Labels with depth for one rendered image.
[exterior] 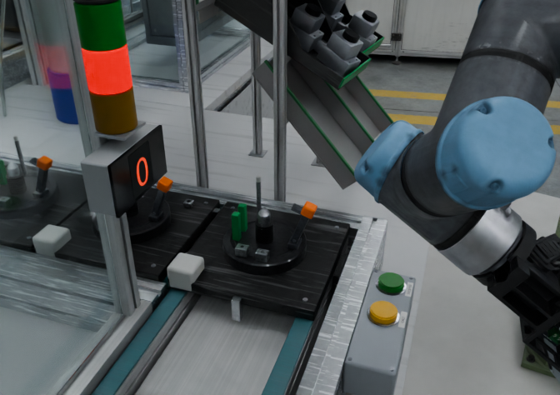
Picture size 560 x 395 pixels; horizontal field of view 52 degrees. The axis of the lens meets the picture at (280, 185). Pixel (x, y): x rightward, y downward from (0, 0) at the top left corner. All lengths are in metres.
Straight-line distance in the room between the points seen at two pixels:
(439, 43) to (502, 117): 4.54
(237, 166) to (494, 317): 0.72
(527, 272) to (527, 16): 0.21
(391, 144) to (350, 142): 0.68
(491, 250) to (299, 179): 0.89
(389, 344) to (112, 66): 0.51
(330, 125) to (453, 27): 3.82
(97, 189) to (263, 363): 0.35
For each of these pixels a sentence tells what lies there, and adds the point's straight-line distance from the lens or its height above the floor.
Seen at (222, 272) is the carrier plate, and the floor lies 0.97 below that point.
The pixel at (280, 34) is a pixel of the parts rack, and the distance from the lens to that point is 1.01.
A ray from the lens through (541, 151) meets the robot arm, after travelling 0.44.
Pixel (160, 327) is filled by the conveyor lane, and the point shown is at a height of 0.95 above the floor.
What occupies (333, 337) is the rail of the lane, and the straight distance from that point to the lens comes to 0.84.
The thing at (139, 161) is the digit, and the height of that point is 1.22.
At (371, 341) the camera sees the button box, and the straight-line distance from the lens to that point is 0.84.
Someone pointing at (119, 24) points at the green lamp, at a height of 1.39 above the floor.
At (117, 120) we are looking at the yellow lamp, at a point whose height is 1.28.
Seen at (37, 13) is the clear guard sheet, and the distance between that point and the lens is 0.65.
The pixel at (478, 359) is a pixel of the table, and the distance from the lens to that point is 0.99.
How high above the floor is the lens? 1.55
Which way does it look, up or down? 30 degrees down
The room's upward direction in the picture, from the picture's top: straight up
